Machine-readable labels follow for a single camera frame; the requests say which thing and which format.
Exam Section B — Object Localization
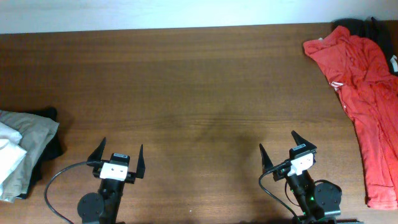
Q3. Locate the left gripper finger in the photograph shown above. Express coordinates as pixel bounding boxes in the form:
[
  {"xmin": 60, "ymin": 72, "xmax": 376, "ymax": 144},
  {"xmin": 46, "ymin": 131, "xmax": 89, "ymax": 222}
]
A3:
[
  {"xmin": 87, "ymin": 138, "xmax": 106, "ymax": 167},
  {"xmin": 136, "ymin": 145, "xmax": 146, "ymax": 179}
]

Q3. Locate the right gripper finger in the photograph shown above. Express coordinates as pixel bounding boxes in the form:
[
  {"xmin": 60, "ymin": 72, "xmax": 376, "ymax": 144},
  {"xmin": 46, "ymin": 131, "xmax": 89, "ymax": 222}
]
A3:
[
  {"xmin": 259, "ymin": 144, "xmax": 274, "ymax": 174},
  {"xmin": 291, "ymin": 131, "xmax": 317, "ymax": 150}
]

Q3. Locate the red t-shirt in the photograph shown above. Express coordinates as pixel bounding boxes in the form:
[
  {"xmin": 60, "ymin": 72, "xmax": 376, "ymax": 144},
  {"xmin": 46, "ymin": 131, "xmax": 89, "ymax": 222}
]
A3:
[{"xmin": 303, "ymin": 26, "xmax": 397, "ymax": 210}]

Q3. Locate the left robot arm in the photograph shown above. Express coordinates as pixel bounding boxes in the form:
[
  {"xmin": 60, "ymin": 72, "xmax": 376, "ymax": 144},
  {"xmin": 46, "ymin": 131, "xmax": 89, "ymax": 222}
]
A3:
[{"xmin": 77, "ymin": 138, "xmax": 146, "ymax": 224}]

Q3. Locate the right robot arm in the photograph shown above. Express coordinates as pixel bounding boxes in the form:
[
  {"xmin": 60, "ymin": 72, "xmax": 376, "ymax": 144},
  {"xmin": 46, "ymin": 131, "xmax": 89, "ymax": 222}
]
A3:
[{"xmin": 259, "ymin": 131, "xmax": 342, "ymax": 223}]

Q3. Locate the black folded garment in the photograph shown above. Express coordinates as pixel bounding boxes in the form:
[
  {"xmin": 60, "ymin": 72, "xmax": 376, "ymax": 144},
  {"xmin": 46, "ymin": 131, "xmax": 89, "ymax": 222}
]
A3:
[{"xmin": 16, "ymin": 107, "xmax": 63, "ymax": 199}]

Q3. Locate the grey folded garment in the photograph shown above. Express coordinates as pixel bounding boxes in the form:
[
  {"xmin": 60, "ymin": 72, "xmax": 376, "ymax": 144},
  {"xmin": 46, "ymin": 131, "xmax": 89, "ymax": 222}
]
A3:
[{"xmin": 1, "ymin": 110, "xmax": 59, "ymax": 203}]

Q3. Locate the white folded garment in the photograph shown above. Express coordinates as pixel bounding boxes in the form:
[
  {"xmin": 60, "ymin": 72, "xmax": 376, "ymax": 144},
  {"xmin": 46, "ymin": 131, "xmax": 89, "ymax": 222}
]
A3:
[{"xmin": 1, "ymin": 123, "xmax": 27, "ymax": 189}]

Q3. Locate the black t-shirt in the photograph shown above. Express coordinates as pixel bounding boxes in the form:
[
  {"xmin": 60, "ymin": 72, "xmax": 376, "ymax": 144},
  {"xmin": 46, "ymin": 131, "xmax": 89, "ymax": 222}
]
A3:
[{"xmin": 332, "ymin": 17, "xmax": 397, "ymax": 76}]

